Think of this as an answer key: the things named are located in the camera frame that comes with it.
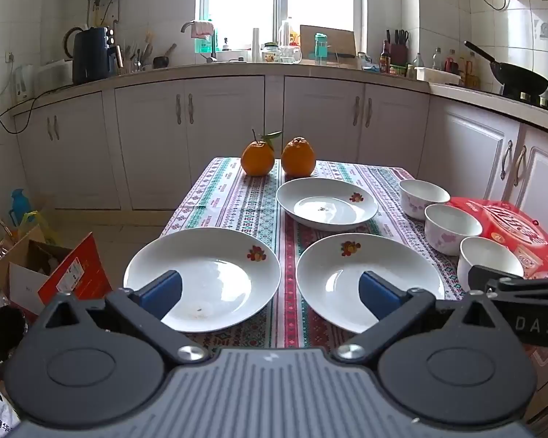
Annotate white fruit-print plate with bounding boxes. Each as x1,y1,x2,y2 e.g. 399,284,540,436
276,177,379,231
296,234,446,334
123,227,281,334

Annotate clear plastic bottle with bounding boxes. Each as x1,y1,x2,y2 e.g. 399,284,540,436
278,17,298,49

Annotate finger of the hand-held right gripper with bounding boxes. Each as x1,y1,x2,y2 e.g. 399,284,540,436
468,265,548,304

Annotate knife block with knives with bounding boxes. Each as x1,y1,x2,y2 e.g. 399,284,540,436
386,30,410,68

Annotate white kitchen base cabinets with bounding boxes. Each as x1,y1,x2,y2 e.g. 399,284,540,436
14,75,548,293

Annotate black gas stove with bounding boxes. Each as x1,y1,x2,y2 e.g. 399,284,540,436
498,90,548,117

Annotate black bin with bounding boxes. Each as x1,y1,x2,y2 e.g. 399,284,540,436
0,306,29,369

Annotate leafless orange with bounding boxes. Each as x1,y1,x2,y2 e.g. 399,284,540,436
282,137,317,178

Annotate patterned tablecloth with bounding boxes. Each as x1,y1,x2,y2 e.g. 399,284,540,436
162,157,467,350

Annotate red printed package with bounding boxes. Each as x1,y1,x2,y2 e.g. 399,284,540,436
448,197,548,280

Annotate white rectangular tray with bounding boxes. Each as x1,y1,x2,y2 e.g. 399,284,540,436
414,67,460,85

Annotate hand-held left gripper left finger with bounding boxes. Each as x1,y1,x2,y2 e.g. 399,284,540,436
35,270,211,366

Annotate light kitchen countertop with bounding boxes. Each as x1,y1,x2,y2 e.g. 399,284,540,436
11,60,548,138

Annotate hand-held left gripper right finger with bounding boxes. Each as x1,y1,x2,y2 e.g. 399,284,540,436
331,270,507,366

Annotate blue plastic bottle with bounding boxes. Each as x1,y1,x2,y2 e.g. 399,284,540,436
9,189,31,227

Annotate white countertop appliance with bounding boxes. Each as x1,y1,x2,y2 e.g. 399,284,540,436
37,61,74,95

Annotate yellow-green bag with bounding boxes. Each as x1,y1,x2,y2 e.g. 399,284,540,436
20,210,58,243

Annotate dark blue air fryer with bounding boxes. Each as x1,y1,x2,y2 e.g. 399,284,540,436
72,27,120,85

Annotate wooden cutting board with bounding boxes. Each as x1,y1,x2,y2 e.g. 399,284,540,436
300,24,358,67

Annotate black wok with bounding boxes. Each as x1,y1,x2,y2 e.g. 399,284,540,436
464,41,548,99

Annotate white pink-floral bowl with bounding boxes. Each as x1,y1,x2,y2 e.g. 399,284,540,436
457,237,525,290
424,204,484,256
399,180,451,220

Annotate kitchen window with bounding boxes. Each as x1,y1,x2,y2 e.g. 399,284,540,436
196,0,367,52

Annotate red and brown cardboard box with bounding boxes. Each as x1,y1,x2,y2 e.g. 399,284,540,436
0,233,113,316

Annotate utensil holder with utensils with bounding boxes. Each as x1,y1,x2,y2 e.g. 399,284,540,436
119,32,154,74

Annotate green bottle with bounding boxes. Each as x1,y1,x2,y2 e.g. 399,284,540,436
196,22,219,55

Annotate metal faucet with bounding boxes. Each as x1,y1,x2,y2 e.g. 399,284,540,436
180,20,218,63

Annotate orange with green leaf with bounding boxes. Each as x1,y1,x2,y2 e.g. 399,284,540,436
241,128,284,177

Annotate small black pot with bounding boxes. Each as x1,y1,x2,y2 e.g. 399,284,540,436
153,44,177,69

